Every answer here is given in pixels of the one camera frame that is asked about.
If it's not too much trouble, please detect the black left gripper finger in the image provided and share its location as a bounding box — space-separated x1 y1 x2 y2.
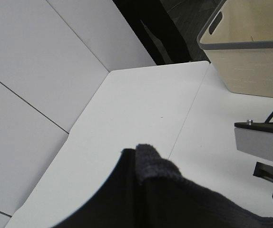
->
54 149 146 228

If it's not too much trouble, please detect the dark navy towel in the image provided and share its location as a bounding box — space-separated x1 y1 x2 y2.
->
135 144 273 228

